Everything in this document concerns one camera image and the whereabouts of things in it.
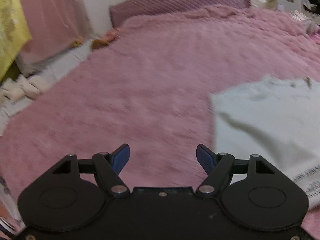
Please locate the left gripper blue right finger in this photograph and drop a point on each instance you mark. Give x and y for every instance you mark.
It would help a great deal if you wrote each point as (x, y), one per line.
(218, 168)

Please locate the pink fluffy blanket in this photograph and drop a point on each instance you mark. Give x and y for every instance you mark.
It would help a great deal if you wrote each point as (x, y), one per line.
(149, 89)

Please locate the yellow green curtain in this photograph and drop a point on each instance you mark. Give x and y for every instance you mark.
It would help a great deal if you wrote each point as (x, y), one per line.
(14, 32)

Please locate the purple quilted headboard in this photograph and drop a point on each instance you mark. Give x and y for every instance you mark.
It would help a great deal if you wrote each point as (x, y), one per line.
(120, 12)

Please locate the white Nevada sweatshirt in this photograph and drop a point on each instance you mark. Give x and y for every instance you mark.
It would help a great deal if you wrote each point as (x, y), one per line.
(277, 119)

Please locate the pink curtain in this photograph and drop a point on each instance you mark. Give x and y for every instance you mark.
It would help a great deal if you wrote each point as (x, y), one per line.
(54, 25)

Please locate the brown plush toy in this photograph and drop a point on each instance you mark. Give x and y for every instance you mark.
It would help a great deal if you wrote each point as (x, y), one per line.
(97, 44)

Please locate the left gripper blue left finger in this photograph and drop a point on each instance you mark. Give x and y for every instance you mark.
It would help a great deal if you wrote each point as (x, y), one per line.
(107, 169)

